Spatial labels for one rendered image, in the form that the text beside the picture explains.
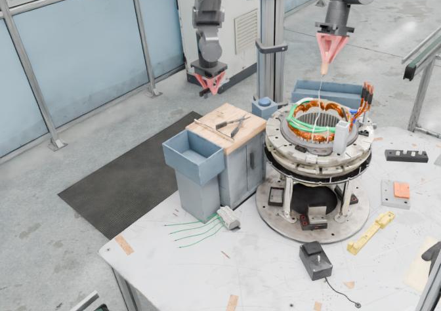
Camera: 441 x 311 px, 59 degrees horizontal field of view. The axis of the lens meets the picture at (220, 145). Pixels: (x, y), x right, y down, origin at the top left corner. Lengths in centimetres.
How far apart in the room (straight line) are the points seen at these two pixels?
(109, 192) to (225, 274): 164
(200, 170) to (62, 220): 165
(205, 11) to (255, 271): 76
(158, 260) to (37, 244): 143
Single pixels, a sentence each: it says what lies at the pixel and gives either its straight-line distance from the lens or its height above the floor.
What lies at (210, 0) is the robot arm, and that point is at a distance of 108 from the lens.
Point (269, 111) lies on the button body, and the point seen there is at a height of 102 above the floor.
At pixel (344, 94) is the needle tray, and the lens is 157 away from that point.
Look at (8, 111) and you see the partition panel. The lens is 311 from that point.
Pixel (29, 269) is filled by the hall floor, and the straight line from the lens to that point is 252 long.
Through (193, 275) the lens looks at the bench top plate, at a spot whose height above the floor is 78.
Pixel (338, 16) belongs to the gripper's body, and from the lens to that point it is 110.
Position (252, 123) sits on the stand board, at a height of 106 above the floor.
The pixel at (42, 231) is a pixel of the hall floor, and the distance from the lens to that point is 269.
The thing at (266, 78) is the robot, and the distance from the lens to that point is 162.
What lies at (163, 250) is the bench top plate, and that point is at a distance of 132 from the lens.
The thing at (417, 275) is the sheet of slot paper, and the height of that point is 78.
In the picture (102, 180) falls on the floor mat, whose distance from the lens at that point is 286.
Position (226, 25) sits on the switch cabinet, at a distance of 346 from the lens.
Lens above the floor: 179
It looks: 37 degrees down
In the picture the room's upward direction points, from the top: 5 degrees counter-clockwise
